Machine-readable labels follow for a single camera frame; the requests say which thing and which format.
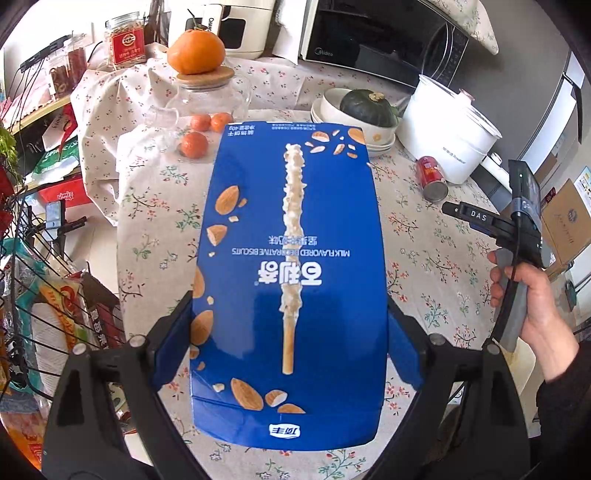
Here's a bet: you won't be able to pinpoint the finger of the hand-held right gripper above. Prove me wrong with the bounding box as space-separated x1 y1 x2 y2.
441 200 498 232

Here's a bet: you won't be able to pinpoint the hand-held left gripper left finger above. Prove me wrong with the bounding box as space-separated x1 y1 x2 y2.
41 288 204 480

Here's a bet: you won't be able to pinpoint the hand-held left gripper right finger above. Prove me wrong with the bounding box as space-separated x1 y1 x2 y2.
365 295 532 480

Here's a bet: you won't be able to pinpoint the blue biscuit box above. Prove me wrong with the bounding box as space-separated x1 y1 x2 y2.
189 121 389 452

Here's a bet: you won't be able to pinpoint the person's right forearm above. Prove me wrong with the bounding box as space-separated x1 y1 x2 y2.
536 342 591 480

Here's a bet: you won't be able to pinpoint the person's right hand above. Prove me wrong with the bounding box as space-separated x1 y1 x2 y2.
487 249 581 385

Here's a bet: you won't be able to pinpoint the cardboard box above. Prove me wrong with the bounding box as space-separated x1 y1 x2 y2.
540 178 591 278

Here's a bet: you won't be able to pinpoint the red drink can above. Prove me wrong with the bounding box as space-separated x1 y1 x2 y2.
416 155 450 203

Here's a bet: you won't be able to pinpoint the dark snack packet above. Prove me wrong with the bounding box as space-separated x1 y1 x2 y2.
81 274 126 350

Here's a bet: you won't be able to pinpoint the white electric pot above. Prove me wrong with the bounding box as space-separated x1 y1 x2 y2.
396 74 514 195

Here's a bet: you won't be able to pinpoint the grey refrigerator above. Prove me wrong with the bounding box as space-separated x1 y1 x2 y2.
517 51 591 186

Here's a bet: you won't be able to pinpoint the orange white snack bag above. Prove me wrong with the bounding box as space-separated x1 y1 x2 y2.
28 272 99 356

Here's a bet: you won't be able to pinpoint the dark green squash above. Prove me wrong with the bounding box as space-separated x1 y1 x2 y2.
341 89 399 129

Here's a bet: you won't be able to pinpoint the stacked white bowls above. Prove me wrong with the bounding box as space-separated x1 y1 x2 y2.
310 88 400 156

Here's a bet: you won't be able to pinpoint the red packet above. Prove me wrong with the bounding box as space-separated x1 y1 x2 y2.
37 181 91 205

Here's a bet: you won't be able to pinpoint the floral cover cloth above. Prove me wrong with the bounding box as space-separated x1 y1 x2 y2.
420 0 500 56

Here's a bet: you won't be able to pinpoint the white microwave with black door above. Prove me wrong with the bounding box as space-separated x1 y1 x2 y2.
298 0 472 91

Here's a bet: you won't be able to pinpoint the green white packet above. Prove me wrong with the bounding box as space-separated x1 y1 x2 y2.
32 137 84 176

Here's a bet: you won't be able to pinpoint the glass teapot with wooden lid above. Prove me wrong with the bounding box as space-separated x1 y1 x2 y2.
145 65 253 133

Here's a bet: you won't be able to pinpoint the glass jar of dried fruit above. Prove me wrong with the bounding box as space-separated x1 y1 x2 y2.
65 37 89 77
47 51 71 99

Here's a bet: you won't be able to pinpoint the large orange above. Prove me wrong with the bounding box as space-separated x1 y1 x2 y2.
167 28 227 76

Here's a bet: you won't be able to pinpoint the glass jar with red label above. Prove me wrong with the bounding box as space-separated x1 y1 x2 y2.
104 16 149 71

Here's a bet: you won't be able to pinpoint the cream air fryer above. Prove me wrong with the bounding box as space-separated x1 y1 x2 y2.
167 0 278 61

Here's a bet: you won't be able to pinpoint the black wire rack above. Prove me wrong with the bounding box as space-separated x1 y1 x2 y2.
0 175 95 403

